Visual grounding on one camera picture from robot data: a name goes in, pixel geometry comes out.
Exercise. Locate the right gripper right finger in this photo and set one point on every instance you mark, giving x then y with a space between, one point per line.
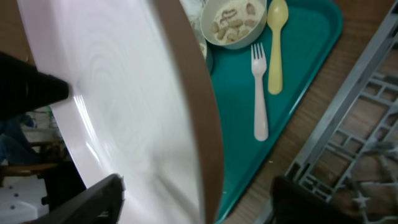
294 205

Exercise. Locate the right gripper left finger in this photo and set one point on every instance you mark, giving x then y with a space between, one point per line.
105 196

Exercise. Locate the white plastic fork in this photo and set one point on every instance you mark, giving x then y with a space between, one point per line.
258 68

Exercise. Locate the pink round plate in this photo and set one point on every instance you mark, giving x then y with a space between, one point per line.
141 102

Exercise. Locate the yellow plastic spoon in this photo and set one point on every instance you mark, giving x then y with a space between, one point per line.
278 13

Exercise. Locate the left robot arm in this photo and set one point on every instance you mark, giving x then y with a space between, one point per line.
52 180

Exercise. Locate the grey dishwasher rack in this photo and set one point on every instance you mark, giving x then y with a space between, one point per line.
350 159

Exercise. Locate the grey bowl with peanuts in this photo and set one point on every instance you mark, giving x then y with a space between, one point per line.
206 51

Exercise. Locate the teal plastic tray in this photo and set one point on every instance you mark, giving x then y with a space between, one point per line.
312 29

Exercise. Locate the cream bowl with peanuts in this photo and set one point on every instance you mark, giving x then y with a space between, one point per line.
233 24

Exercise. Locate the crumpled white paper napkin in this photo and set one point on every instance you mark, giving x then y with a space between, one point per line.
193 10

